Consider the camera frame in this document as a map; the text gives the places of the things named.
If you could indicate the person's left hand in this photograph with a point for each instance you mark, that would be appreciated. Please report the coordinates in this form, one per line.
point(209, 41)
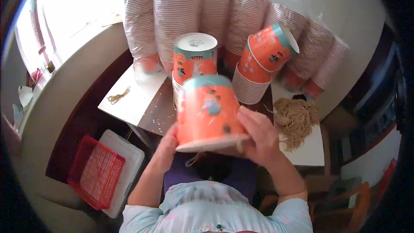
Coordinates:
point(166, 153)

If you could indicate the white plastic storage box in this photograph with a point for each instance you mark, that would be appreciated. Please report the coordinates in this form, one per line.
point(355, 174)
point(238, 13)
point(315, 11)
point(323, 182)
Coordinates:
point(131, 165)

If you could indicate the red plastic basket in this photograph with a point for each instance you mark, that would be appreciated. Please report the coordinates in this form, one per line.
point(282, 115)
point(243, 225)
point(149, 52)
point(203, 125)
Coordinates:
point(97, 173)

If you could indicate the person's left fingers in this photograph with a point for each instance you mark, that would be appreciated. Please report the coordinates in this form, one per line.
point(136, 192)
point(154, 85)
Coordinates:
point(173, 134)

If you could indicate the person's right hand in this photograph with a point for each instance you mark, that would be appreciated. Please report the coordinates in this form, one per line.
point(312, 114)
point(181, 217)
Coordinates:
point(263, 139)

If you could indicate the stack of orange paper cups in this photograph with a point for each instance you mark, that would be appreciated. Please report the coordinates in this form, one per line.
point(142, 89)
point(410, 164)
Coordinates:
point(194, 55)
point(258, 68)

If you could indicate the white board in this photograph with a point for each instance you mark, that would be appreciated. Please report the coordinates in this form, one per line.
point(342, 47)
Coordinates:
point(310, 150)
point(135, 100)

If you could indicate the white crumpled paper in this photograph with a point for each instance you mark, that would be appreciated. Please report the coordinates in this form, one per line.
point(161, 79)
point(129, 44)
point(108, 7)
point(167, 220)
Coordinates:
point(25, 95)

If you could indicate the person's right fingers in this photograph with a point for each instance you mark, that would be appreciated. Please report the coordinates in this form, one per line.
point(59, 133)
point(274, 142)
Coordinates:
point(250, 119)

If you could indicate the person's body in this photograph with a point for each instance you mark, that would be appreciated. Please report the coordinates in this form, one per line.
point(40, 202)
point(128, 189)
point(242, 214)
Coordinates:
point(216, 210)

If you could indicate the person's legs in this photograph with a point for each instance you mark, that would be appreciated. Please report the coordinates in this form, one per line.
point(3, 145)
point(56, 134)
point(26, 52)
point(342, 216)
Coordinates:
point(241, 176)

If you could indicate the pink object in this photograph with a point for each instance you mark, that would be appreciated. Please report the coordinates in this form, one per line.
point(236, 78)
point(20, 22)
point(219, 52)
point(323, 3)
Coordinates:
point(36, 76)

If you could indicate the orange paper cup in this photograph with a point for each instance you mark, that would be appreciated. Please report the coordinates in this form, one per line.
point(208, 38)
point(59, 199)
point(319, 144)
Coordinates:
point(208, 110)

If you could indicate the small black object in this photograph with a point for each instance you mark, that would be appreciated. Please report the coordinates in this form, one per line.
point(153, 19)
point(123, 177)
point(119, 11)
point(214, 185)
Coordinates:
point(299, 97)

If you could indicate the row of plastic-wrapped cup sleeves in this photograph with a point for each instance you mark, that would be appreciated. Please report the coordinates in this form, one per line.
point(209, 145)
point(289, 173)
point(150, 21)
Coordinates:
point(176, 19)

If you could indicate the red object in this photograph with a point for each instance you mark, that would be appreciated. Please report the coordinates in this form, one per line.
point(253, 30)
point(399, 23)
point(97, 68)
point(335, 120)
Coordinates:
point(387, 176)

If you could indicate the beige cushion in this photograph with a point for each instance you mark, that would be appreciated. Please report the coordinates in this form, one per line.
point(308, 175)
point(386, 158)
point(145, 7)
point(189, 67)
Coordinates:
point(61, 200)

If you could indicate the wooden chair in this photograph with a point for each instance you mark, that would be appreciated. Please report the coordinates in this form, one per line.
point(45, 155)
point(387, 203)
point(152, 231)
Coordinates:
point(339, 207)

